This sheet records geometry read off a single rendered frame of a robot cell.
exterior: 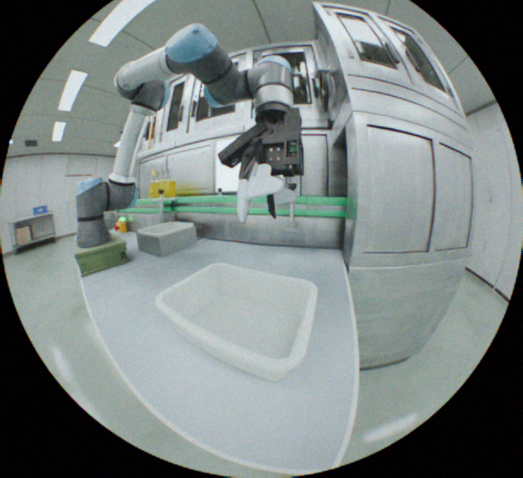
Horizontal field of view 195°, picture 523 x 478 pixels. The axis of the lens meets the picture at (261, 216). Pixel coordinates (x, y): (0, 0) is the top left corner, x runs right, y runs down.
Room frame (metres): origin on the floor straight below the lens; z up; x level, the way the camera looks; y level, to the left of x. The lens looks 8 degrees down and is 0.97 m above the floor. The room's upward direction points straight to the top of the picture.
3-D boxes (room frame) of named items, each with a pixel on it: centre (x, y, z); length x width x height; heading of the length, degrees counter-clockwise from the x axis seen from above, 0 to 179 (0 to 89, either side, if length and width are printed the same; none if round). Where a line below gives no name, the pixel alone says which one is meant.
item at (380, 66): (0.48, -0.67, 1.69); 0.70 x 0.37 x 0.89; 75
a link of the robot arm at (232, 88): (0.29, 0.07, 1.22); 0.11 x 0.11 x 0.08; 74
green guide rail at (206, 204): (0.82, 0.61, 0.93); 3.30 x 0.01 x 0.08; 75
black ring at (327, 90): (0.63, -0.32, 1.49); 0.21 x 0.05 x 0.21; 165
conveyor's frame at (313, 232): (0.82, 0.63, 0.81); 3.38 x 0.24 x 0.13; 75
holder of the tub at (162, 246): (0.61, 0.41, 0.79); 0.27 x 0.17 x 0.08; 165
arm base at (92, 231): (0.33, 0.62, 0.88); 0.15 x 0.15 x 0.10
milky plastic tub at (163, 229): (0.58, 0.42, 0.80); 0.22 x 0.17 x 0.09; 165
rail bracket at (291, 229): (0.54, -0.11, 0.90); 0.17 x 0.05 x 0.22; 165
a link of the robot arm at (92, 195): (0.33, 0.61, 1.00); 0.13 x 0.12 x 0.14; 164
